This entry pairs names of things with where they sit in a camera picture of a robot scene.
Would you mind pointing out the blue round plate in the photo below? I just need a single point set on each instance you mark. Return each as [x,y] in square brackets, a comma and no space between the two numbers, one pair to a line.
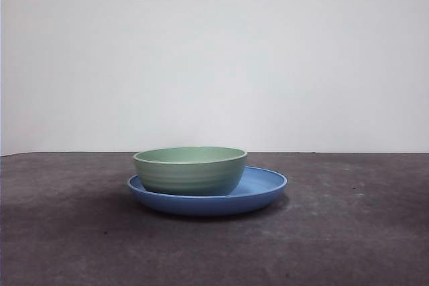
[207,205]

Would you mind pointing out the green ribbed bowl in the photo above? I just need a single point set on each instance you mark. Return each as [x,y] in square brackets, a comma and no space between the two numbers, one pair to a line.
[189,175]

